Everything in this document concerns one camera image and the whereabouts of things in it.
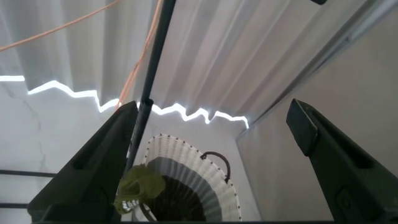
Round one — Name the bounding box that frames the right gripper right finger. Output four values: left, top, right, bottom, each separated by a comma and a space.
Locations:
285, 98, 398, 222

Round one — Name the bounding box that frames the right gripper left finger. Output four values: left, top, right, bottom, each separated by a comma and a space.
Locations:
27, 100, 139, 222

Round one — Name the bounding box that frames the white laundry basket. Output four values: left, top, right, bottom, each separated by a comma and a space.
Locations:
129, 133, 243, 222

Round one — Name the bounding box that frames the black clothes rack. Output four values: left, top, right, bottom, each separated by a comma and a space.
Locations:
0, 0, 328, 209

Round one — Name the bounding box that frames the green printed garment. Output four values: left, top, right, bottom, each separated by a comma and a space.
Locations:
113, 164, 167, 215

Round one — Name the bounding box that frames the white curtain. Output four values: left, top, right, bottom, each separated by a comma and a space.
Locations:
0, 0, 379, 129

